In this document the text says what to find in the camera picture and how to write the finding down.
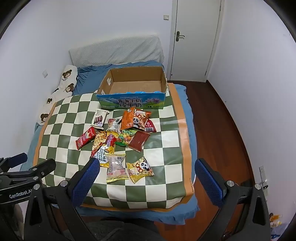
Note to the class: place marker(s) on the clear yellow snack packet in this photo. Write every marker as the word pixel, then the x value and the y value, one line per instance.
pixel 116 169

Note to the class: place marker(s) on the white door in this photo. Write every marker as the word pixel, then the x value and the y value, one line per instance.
pixel 196 46

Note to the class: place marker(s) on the green white checkered mat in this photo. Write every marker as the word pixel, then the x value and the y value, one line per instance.
pixel 161 143

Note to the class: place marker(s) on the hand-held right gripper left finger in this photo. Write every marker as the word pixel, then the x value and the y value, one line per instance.
pixel 85 183

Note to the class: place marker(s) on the orange panda snack packet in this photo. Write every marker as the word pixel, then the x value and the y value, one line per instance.
pixel 141 119

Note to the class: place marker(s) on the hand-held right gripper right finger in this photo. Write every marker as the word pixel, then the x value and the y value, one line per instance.
pixel 209 183

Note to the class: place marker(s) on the blue printed cardboard box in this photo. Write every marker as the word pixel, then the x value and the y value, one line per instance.
pixel 129 102

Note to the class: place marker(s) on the red snack packet white print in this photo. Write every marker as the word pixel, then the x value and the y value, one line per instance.
pixel 85 138

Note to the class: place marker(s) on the dark grey cloth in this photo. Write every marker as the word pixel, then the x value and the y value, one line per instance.
pixel 120 230

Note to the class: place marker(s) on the gold snack packet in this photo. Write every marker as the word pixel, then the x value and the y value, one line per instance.
pixel 104 157

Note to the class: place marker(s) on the yellow noodle snack packet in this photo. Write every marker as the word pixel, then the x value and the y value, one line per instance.
pixel 100 141

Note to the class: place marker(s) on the purple red snack packet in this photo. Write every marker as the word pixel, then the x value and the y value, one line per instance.
pixel 111 140

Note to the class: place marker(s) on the green colourful candy packet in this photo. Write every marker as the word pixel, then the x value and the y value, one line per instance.
pixel 124 139

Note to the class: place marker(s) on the white bear print pillow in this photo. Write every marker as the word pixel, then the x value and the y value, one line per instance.
pixel 67 78

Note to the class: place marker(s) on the grey padded headboard cushion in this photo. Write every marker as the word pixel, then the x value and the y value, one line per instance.
pixel 115 51

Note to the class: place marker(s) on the dark red snack packet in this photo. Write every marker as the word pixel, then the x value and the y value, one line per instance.
pixel 138 141

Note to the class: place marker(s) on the white snack packet red flower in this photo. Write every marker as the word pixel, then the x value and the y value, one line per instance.
pixel 113 125

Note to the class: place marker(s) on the small red snack packet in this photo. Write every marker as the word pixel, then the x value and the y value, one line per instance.
pixel 150 127

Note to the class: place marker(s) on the white snack packet purple sticks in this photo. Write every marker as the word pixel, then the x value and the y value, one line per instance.
pixel 100 117

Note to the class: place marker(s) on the yellow panda snack packet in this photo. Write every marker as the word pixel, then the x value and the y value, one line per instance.
pixel 140 169

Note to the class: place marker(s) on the yellow and blue packaging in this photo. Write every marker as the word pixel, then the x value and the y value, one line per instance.
pixel 275 220

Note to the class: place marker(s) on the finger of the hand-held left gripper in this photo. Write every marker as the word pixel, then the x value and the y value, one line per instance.
pixel 17 158
pixel 46 165

